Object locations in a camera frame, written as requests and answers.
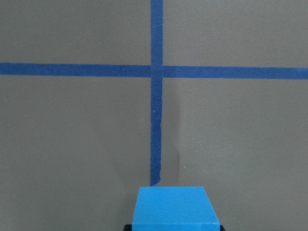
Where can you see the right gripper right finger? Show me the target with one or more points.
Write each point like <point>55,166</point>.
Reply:
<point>222,228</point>

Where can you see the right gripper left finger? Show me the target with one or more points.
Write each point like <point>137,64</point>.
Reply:
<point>127,227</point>

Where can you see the blue foam block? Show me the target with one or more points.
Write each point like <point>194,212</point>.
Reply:
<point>174,208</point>

